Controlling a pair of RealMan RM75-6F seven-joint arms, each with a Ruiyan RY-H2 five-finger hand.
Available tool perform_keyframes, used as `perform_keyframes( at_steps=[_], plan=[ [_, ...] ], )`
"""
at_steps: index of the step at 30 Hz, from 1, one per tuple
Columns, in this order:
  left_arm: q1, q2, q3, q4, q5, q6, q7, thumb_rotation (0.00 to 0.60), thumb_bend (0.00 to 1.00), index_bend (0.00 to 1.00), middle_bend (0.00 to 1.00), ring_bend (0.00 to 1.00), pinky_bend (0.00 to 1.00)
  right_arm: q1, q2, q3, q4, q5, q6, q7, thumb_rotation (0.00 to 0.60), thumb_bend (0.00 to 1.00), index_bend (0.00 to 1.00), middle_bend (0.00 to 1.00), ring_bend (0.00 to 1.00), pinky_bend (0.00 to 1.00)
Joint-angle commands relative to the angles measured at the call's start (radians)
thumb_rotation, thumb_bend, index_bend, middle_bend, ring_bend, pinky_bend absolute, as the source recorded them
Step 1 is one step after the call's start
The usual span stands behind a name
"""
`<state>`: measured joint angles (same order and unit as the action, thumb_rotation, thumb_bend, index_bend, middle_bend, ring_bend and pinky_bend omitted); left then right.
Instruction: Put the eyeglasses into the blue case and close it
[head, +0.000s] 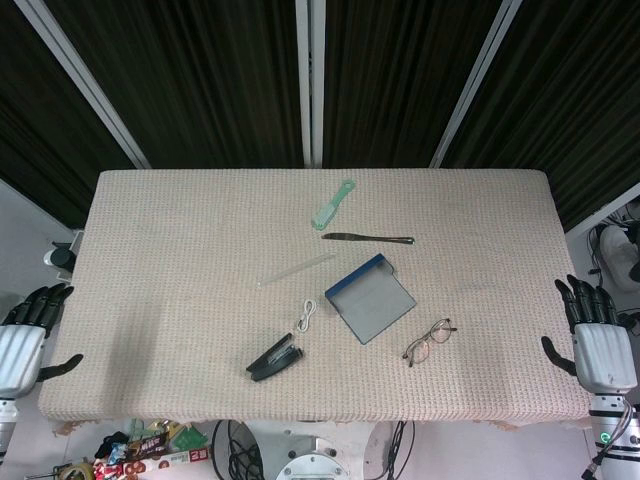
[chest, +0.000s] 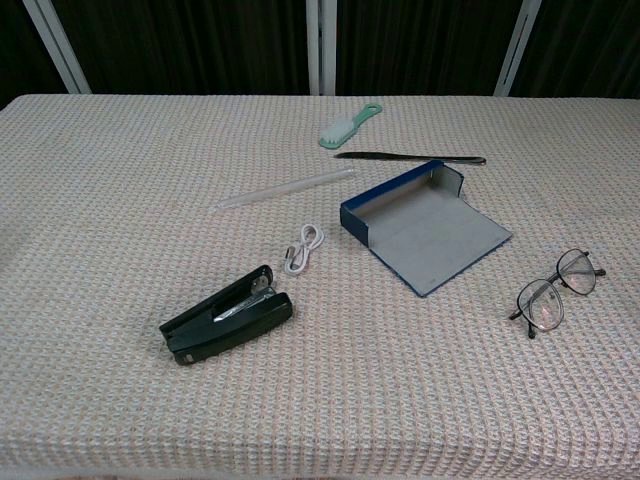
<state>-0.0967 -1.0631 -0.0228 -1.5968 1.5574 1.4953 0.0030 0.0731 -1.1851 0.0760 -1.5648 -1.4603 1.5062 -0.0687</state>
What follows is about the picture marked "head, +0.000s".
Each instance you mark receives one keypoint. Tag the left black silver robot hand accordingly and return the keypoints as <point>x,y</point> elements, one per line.
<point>17,355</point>

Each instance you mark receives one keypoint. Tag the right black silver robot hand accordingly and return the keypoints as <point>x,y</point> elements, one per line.
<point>600,350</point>

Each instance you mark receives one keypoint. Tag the eyeglasses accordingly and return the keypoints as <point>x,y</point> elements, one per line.
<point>441,330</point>

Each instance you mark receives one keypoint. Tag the blue grey box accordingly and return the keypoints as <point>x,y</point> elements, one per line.
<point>372,310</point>

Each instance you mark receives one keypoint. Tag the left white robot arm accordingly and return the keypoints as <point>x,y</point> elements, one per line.
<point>6,425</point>

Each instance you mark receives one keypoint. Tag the white robot base chassis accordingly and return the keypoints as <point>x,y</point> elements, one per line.
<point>370,445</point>

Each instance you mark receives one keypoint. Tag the white rounded floor object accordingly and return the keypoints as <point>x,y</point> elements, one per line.
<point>617,247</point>

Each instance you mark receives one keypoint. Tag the white device dark round cap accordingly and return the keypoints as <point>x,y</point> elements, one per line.
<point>62,257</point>

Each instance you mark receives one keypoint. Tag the black crumpled item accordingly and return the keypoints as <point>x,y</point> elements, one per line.
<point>111,442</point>

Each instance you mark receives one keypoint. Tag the brown tape roll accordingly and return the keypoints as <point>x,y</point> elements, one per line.
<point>75,471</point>

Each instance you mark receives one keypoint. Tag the brown chocolate bar wrapper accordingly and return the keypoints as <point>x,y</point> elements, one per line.
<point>147,444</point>

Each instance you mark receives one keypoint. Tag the red white snack box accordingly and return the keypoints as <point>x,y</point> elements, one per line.
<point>132,469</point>

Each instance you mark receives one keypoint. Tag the beige woven tablecloth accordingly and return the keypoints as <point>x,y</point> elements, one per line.
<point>175,275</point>

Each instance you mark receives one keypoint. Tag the green snack packet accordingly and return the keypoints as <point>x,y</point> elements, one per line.
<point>190,436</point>

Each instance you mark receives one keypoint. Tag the dark pleated curtain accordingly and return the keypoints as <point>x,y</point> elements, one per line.
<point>200,75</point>
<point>575,100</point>
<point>400,75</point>
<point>30,125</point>

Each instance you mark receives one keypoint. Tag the black stapler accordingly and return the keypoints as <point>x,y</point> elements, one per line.
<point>272,362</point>

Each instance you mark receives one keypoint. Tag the dark metal table knife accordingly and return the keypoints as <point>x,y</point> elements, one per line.
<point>365,238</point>

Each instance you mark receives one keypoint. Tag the clear plastic tube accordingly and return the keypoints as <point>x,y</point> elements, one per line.
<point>295,270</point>

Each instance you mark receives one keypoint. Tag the green plastic brush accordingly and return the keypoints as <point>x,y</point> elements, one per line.
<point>327,210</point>

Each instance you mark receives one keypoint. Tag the silver round robot flange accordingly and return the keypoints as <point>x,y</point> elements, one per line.
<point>312,465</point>

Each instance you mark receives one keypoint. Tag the white metal frame bar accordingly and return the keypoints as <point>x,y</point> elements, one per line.
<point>605,210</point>

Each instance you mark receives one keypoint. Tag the white metal frame post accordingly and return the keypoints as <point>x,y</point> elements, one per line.
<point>80,80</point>
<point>475,80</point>
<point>310,75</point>

